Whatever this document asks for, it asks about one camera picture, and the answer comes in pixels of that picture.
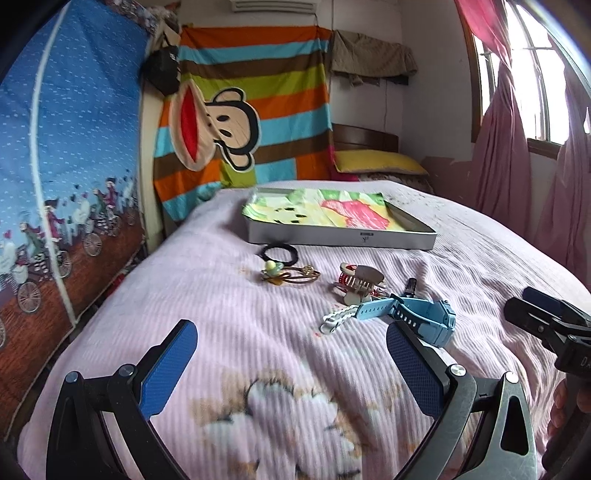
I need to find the light blue wrist watch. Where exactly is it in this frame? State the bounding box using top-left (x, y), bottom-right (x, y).
top-left (318, 294), bottom-right (458, 348)

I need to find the black alligator hair clip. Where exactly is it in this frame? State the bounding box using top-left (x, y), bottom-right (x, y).
top-left (403, 278), bottom-right (417, 298)

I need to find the beige hair claw clip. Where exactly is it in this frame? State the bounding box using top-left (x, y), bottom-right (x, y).
top-left (337, 262), bottom-right (385, 306)

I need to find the red beaded bracelet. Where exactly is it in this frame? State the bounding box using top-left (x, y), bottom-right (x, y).
top-left (332, 263), bottom-right (388, 301)

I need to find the brown hair tie with charms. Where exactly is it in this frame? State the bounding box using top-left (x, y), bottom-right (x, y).
top-left (259, 259), bottom-right (322, 287)

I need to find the person's right hand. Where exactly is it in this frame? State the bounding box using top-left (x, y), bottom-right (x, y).
top-left (547, 379), bottom-right (591, 437)

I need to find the pink window curtain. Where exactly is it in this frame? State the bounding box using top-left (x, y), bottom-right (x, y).
top-left (457, 1), bottom-right (590, 283)

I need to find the pink bed sheet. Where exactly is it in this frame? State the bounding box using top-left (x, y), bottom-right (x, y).
top-left (18, 181), bottom-right (590, 479)

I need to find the yellow pillow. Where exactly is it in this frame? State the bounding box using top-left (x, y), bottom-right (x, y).
top-left (335, 150), bottom-right (429, 176)

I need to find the colourful cartoon paper liner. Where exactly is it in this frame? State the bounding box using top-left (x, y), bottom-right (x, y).
top-left (242, 188), bottom-right (406, 231)

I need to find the grey metal tray box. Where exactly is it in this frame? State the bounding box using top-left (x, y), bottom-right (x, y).
top-left (242, 187), bottom-right (437, 251)

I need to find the dark wooden headboard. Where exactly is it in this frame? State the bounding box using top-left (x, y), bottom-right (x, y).
top-left (332, 124), bottom-right (399, 153)

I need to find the olive hanging cloth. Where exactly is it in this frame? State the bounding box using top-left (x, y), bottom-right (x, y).
top-left (329, 30), bottom-right (418, 86)

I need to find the blue fabric wardrobe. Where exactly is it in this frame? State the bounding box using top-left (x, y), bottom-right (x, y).
top-left (1, 1), bottom-right (148, 434)

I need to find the striped monkey cartoon blanket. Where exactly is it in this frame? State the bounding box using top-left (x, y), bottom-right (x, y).
top-left (153, 26), bottom-right (332, 223)

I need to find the black hanging bag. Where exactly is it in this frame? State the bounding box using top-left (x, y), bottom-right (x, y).
top-left (139, 45), bottom-right (180, 96)

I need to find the white air conditioner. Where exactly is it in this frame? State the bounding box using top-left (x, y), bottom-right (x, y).
top-left (229, 0), bottom-right (321, 15)

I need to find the window with wooden frame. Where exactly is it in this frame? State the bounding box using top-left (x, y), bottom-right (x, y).
top-left (463, 1), bottom-right (569, 159)

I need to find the black hair tie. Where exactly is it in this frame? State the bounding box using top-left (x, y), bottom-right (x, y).
top-left (257, 242), bottom-right (300, 267)

